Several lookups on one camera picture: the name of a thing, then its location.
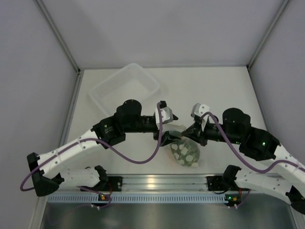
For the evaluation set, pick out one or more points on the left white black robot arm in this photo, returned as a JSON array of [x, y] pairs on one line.
[[51, 171]]

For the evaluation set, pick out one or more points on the right aluminium frame post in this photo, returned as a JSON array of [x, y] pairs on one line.
[[268, 32]]

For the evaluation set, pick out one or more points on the translucent white plastic basket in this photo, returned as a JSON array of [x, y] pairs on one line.
[[130, 82]]

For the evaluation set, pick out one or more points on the white slotted cable duct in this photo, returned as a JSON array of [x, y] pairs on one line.
[[142, 198]]

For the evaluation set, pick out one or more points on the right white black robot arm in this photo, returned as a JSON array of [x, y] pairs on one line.
[[271, 169]]

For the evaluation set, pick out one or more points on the fake green cucumber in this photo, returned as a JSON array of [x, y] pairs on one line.
[[176, 134]]

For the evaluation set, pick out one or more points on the clear zip top bag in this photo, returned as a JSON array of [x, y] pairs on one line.
[[180, 128]]

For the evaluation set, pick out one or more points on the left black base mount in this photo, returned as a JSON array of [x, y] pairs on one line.
[[113, 184]]

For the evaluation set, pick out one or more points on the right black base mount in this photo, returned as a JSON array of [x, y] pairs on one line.
[[218, 184]]

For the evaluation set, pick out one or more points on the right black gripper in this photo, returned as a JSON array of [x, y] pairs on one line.
[[196, 132]]

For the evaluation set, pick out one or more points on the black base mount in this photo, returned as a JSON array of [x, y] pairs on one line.
[[218, 184], [113, 184]]

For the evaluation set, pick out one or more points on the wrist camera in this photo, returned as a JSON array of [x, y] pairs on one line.
[[163, 114], [199, 110]]

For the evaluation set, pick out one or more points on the aluminium frame post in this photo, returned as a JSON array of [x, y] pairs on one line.
[[58, 36], [268, 32]]

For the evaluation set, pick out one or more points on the left aluminium frame post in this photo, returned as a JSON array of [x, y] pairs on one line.
[[58, 36]]

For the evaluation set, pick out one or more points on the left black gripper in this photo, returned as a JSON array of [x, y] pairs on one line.
[[167, 139]]

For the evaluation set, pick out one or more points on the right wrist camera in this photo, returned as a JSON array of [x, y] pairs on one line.
[[199, 110]]

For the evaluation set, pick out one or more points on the fake green cabbage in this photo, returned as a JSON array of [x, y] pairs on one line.
[[186, 153]]

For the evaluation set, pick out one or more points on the aluminium mounting rail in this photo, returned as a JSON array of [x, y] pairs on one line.
[[166, 182]]

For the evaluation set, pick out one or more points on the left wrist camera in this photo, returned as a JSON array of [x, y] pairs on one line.
[[163, 114]]

